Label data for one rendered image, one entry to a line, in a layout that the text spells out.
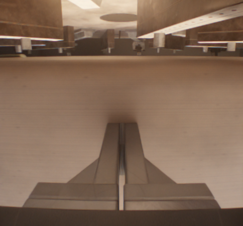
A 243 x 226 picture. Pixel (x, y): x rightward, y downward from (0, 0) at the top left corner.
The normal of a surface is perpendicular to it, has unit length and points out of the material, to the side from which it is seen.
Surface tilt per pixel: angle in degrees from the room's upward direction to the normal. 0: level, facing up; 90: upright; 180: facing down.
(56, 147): 90
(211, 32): 90
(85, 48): 90
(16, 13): 90
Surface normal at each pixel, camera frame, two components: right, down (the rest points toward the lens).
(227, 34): -0.56, 0.23
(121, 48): -0.14, 0.27
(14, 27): 0.83, 0.15
